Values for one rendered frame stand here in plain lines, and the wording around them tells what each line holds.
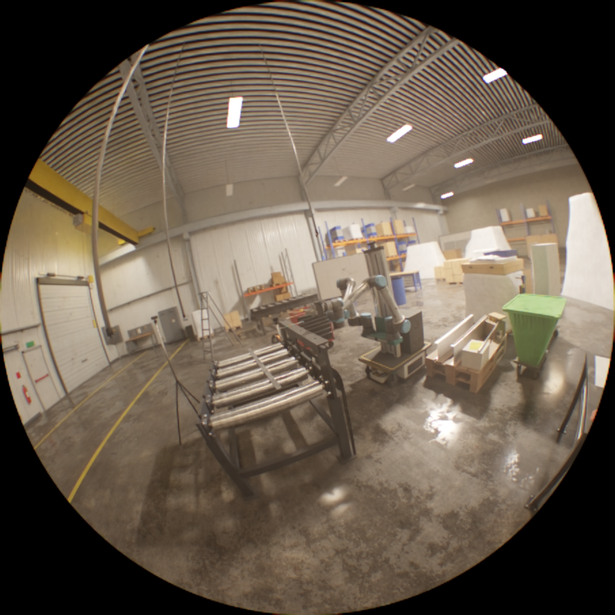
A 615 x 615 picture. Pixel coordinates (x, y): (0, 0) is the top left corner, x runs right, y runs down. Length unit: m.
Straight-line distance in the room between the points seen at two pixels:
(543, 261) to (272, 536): 4.36
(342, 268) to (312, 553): 6.34
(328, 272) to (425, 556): 6.42
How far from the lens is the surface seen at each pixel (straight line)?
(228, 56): 7.50
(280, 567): 1.74
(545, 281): 3.78
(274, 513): 1.89
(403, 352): 2.96
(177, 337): 11.95
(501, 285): 3.76
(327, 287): 6.40
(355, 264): 6.48
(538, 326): 2.64
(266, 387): 1.63
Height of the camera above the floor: 1.63
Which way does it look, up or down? 9 degrees down
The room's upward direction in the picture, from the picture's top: 13 degrees counter-clockwise
